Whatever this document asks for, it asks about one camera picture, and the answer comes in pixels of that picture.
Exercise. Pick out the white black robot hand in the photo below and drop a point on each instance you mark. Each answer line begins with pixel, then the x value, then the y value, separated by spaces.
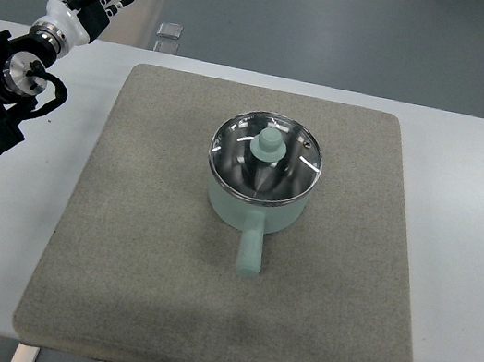
pixel 78 22

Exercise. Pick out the glass lid with green knob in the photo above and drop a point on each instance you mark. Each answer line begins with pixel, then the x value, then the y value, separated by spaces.
pixel 265 158

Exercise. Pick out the metal floor plate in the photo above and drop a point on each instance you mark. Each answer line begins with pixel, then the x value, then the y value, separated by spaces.
pixel 168 35

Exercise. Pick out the mint green saucepan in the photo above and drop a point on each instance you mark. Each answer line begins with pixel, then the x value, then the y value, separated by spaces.
pixel 253 221

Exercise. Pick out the grey felt mat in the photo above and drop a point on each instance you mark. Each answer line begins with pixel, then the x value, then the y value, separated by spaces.
pixel 141 269

